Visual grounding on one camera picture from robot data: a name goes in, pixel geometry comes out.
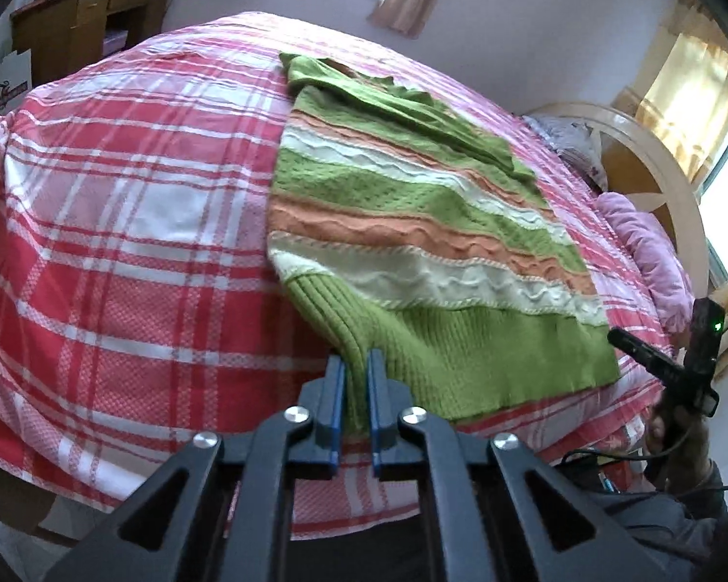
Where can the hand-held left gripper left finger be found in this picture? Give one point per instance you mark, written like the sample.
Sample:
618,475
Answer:
338,388

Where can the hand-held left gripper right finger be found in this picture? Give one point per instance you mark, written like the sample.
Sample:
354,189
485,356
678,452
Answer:
374,388

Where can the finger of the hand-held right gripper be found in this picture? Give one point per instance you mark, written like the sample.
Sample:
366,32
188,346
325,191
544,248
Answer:
640,351

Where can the green striped knit sweater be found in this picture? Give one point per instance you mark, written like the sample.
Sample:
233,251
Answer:
437,254

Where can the person's right forearm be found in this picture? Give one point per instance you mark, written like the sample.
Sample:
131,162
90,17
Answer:
655,521

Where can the person's right hand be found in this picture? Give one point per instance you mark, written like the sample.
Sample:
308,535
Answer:
682,442

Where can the pink pillow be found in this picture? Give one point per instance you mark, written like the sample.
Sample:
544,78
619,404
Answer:
649,248

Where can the cream wooden headboard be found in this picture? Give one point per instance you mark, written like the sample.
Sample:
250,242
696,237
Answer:
643,163

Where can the floral pillow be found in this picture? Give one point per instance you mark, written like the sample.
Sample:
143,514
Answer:
573,145

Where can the red plaid bed sheet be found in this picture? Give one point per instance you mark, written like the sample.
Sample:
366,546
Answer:
127,224

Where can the yellow curtain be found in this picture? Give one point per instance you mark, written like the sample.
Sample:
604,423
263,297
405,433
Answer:
691,85

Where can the stack of flat boxes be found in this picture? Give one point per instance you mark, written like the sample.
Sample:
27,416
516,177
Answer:
114,41

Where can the white paper shopping bag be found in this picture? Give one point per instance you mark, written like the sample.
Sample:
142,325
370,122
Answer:
12,82

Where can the brown wooden desk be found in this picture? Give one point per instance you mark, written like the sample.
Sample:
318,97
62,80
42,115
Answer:
60,30

